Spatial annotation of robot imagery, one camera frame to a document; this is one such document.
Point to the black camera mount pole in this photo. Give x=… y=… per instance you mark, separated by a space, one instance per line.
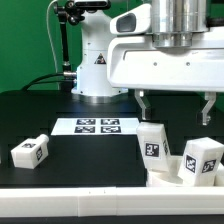
x=65 y=30

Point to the white front fence bar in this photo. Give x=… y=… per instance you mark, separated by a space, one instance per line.
x=111 y=201

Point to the white marker sheet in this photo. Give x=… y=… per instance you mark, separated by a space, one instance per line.
x=95 y=126

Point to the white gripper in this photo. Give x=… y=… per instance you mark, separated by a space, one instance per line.
x=166 y=46

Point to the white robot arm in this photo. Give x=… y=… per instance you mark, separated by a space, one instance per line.
x=165 y=45

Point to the white right fence bar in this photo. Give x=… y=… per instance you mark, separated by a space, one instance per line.
x=219 y=178

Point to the white round stool seat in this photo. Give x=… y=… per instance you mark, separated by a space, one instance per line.
x=165 y=179

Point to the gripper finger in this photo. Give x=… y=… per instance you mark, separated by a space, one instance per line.
x=203 y=116

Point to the white fence bar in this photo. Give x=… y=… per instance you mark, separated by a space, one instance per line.
x=111 y=201
x=219 y=178

